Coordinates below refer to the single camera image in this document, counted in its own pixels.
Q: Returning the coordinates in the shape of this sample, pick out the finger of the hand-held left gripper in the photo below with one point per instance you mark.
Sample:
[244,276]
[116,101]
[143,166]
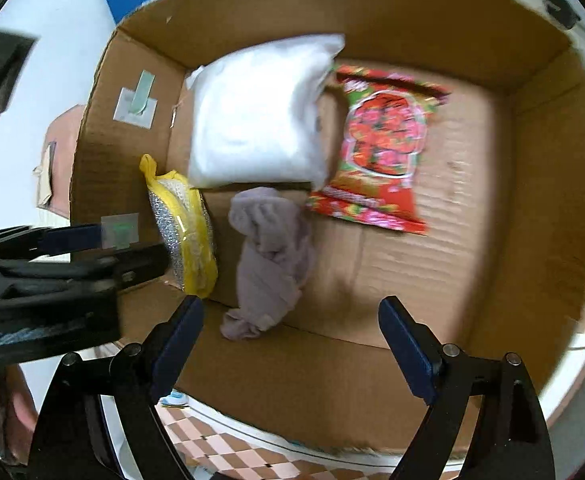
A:
[72,238]
[137,260]

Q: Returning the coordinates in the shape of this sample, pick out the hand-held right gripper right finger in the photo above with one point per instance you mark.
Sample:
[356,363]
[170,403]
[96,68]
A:
[406,355]

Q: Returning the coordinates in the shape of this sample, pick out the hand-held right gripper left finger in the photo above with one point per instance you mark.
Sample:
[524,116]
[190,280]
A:
[173,350]

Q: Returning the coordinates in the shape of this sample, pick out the yellow packet of steel scrubbers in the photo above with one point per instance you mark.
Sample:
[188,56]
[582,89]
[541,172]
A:
[187,220]

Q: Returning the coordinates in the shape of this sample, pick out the large cardboard box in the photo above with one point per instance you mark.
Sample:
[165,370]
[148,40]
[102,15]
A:
[472,170]

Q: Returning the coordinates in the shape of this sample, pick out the person's left forearm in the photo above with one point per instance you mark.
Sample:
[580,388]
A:
[12,410]

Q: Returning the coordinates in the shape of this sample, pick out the pink object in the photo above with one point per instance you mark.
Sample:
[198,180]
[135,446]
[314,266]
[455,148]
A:
[65,160]

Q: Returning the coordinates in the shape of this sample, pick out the pink checkered mat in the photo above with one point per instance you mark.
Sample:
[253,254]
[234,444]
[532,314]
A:
[232,447]

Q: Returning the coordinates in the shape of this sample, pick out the grey cloth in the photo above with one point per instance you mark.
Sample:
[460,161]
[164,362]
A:
[272,255]

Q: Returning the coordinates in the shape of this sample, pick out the white plastic bag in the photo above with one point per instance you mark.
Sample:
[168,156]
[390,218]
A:
[257,110]

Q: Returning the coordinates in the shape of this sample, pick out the red floral snack packet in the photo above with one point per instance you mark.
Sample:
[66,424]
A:
[385,145]

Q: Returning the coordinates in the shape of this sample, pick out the black plastic clip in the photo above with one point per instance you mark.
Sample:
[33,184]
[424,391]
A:
[562,10]

